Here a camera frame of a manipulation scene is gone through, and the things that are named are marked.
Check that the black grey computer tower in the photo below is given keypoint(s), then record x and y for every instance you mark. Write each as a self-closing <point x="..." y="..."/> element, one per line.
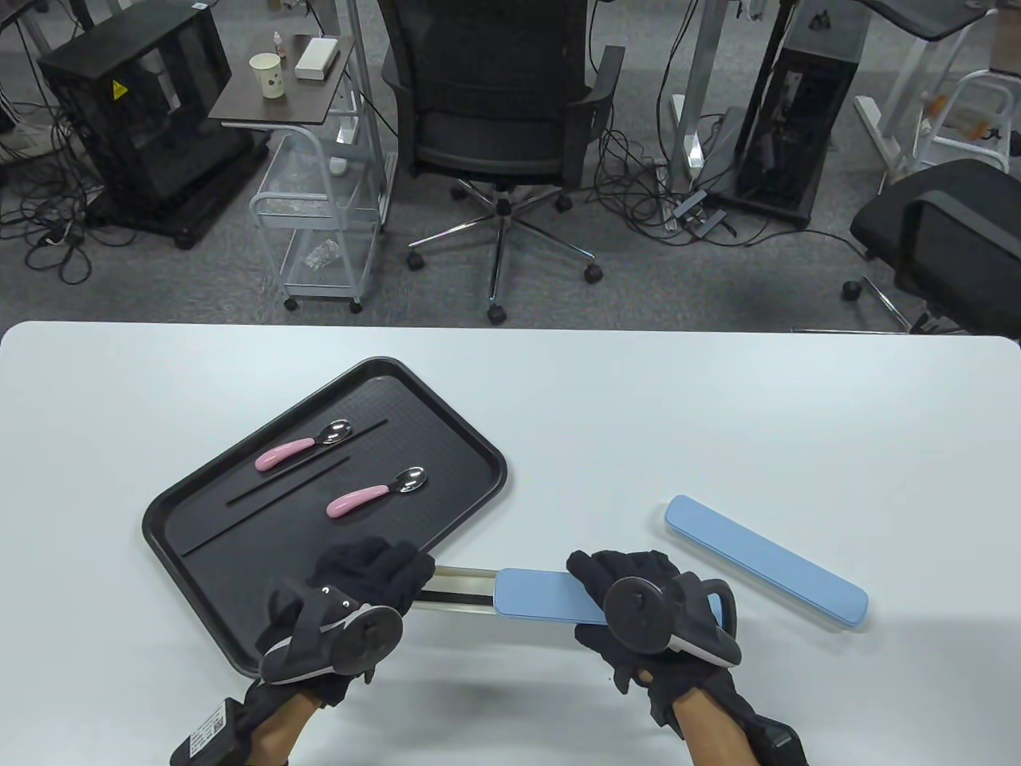
<point x="798" y="128"/>

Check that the black plastic tray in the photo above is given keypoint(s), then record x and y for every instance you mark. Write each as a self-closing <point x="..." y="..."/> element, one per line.
<point x="431" y="447"/>

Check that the brown side table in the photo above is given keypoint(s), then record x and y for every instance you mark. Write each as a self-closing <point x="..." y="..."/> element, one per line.
<point x="263" y="108"/>

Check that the black white hand controller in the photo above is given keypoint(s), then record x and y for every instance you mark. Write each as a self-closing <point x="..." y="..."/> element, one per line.
<point x="638" y="610"/>
<point x="367" y="638"/>

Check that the blue sliding lunch box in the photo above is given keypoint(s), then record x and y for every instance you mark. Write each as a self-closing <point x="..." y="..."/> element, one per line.
<point x="766" y="562"/>
<point x="534" y="594"/>

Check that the black wheeled platform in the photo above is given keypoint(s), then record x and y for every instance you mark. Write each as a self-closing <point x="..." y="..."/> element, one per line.
<point x="199" y="215"/>

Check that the dark grey desk top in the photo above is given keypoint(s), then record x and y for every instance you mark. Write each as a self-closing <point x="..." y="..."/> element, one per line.
<point x="925" y="20"/>

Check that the black computer case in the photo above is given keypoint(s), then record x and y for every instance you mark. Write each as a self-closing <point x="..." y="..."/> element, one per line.
<point x="159" y="120"/>

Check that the black mesh office chair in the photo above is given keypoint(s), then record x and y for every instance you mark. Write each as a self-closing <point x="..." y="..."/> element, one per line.
<point x="494" y="88"/>

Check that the person's right forearm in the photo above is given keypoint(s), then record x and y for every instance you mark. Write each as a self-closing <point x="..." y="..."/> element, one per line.
<point x="714" y="738"/>

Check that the grey power strip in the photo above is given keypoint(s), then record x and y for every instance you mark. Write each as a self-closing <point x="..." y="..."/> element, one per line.
<point x="692" y="209"/>

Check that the grey flat panel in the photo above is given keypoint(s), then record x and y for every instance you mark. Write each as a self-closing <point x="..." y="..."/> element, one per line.
<point x="726" y="152"/>

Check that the person's right hand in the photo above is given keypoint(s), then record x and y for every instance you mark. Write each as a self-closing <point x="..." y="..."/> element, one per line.
<point x="630" y="558"/>

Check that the person's left hand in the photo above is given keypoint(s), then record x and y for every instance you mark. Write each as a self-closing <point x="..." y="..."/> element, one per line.
<point x="375" y="566"/>

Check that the crumpled clear plastic bag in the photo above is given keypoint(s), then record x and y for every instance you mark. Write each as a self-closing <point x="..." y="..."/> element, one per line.
<point x="321" y="254"/>

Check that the white paper cup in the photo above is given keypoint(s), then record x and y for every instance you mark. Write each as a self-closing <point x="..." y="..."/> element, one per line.
<point x="267" y="80"/>

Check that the grey metal pole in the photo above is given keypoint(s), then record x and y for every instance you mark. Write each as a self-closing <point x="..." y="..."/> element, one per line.
<point x="361" y="80"/>

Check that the black padded office chair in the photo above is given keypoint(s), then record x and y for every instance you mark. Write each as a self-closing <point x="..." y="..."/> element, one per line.
<point x="957" y="231"/>

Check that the white tubular stool frame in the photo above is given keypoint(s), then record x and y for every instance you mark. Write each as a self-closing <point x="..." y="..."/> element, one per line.
<point x="981" y="76"/>

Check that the black labelled wrist box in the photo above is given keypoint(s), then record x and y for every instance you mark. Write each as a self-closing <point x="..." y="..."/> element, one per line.
<point x="782" y="742"/>
<point x="207" y="734"/>

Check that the white desk leg with foot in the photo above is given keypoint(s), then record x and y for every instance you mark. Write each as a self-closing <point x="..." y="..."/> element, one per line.
<point x="877" y="132"/>

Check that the white flat box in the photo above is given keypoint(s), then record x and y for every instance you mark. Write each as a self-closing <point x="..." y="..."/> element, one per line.
<point x="317" y="60"/>

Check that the person's left forearm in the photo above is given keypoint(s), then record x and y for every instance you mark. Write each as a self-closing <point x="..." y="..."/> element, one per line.
<point x="287" y="734"/>

